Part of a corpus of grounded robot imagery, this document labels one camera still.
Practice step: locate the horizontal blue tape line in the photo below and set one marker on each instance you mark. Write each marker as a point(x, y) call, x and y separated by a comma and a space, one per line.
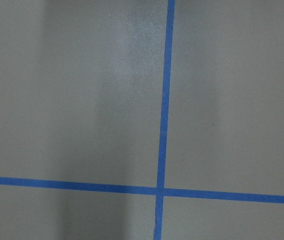
point(142, 190)

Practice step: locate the vertical blue tape line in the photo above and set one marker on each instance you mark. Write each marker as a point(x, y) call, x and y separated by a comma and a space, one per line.
point(164, 117)

